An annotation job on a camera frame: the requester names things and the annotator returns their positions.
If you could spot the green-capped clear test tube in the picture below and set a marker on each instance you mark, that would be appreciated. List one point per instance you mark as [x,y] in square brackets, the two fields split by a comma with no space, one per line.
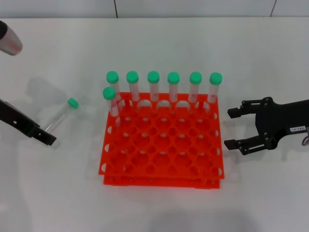
[112,77]
[195,77]
[132,76]
[109,93]
[153,76]
[73,102]
[216,78]
[173,77]

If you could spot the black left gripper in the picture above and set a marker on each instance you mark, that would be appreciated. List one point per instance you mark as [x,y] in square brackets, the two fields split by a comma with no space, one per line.
[14,116]

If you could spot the orange plastic test tube rack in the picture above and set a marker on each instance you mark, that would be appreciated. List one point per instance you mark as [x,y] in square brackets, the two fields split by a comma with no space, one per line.
[164,145]

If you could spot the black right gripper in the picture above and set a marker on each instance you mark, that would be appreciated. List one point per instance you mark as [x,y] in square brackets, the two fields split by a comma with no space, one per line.
[277,118]

